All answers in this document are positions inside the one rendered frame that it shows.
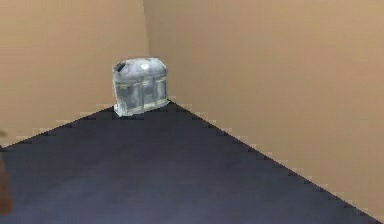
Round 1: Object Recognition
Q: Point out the grey metal bin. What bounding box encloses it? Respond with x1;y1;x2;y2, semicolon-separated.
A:
112;57;171;118

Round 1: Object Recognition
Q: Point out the brown wooden furniture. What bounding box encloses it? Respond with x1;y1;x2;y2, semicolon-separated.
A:
0;129;14;216

